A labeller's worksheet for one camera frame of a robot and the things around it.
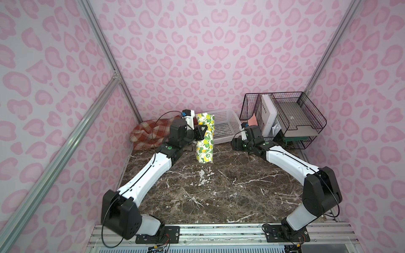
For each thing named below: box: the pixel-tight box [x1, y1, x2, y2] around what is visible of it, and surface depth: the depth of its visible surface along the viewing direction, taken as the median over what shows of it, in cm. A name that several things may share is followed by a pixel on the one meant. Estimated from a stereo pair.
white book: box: [261, 94, 278, 138], surface depth 97 cm
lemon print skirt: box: [195, 112, 215, 164], surface depth 75 cm
